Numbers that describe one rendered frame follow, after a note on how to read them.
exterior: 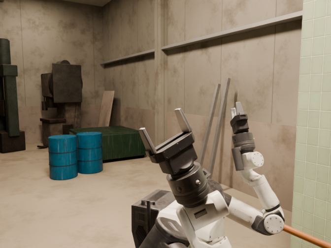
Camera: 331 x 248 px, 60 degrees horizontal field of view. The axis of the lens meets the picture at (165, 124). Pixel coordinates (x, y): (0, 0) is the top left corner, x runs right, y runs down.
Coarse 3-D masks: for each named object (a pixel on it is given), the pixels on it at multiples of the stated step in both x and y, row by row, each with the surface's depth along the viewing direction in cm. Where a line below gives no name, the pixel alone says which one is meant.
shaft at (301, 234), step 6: (288, 228) 128; (294, 228) 127; (294, 234) 126; (300, 234) 123; (306, 234) 122; (306, 240) 121; (312, 240) 119; (318, 240) 117; (318, 246) 117; (324, 246) 115; (330, 246) 113
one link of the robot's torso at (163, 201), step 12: (156, 192) 118; (168, 192) 118; (144, 204) 106; (156, 204) 105; (168, 204) 105; (132, 216) 106; (144, 216) 103; (156, 216) 101; (168, 216) 97; (132, 228) 106; (144, 228) 104; (204, 228) 93; (216, 228) 100
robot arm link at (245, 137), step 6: (246, 114) 124; (234, 120) 125; (240, 120) 123; (246, 120) 124; (234, 126) 127; (240, 126) 123; (246, 126) 123; (234, 132) 126; (240, 132) 124; (246, 132) 122; (234, 138) 124; (240, 138) 122; (246, 138) 121; (252, 138) 123; (234, 144) 124
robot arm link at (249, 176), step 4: (240, 172) 124; (244, 172) 125; (248, 172) 126; (252, 172) 126; (240, 176) 125; (244, 176) 124; (248, 176) 124; (252, 176) 125; (256, 176) 125; (260, 176) 123; (264, 176) 121; (244, 180) 124; (248, 180) 122; (252, 180) 123; (256, 180) 120; (260, 180) 119; (264, 180) 120; (248, 184) 123; (252, 184) 121; (256, 184) 120; (260, 184) 119
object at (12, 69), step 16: (0, 48) 835; (0, 64) 826; (0, 80) 884; (0, 96) 887; (16, 96) 845; (0, 112) 864; (16, 112) 847; (0, 128) 892; (16, 128) 850; (0, 144) 838; (16, 144) 862
